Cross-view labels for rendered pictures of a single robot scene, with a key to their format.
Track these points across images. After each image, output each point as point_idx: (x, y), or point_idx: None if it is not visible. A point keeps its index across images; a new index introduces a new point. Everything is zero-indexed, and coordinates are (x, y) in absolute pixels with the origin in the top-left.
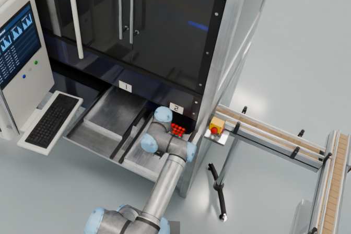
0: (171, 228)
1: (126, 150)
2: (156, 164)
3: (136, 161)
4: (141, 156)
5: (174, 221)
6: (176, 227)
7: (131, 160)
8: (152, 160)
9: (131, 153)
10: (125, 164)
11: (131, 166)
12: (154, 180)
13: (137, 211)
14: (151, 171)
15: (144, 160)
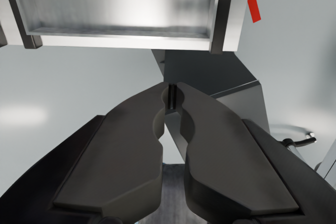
0: (245, 104)
1: None
2: None
3: (77, 11)
4: None
5: (249, 90)
6: (256, 99)
7: (57, 33)
8: None
9: None
10: (53, 39)
11: (78, 37)
12: (172, 48)
13: (183, 223)
14: (149, 38)
15: None
